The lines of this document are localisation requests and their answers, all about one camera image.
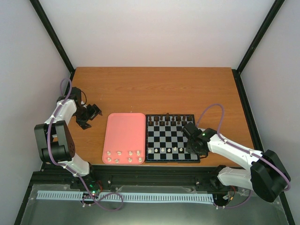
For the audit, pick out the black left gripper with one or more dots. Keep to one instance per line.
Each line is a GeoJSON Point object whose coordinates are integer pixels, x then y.
{"type": "Point", "coordinates": [93, 113]}

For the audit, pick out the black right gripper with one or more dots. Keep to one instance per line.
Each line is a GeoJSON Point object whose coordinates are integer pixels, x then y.
{"type": "Point", "coordinates": [190, 149]}

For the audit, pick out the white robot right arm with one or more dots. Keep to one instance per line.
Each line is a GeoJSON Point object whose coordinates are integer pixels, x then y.
{"type": "Point", "coordinates": [241, 159]}

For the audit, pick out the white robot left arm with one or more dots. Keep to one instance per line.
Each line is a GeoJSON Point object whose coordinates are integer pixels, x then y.
{"type": "Point", "coordinates": [54, 141]}

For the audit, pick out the black white chessboard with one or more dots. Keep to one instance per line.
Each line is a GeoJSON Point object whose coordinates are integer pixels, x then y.
{"type": "Point", "coordinates": [168, 136]}

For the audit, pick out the pink plastic tray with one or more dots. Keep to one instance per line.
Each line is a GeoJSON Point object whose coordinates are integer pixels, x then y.
{"type": "Point", "coordinates": [125, 132]}

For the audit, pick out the black aluminium frame rail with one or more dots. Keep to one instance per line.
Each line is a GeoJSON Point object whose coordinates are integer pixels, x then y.
{"type": "Point", "coordinates": [203, 179]}

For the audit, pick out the right black frame post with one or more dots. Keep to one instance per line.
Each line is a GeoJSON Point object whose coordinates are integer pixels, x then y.
{"type": "Point", "coordinates": [276, 6]}

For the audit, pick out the black frame post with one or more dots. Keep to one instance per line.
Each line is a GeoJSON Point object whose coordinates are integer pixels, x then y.
{"type": "Point", "coordinates": [276, 6]}
{"type": "Point", "coordinates": [52, 34]}

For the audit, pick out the light blue cable duct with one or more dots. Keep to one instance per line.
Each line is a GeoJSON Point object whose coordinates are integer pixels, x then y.
{"type": "Point", "coordinates": [129, 197]}

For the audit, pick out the left black frame post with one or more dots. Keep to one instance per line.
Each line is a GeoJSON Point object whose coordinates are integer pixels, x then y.
{"type": "Point", "coordinates": [52, 34]}

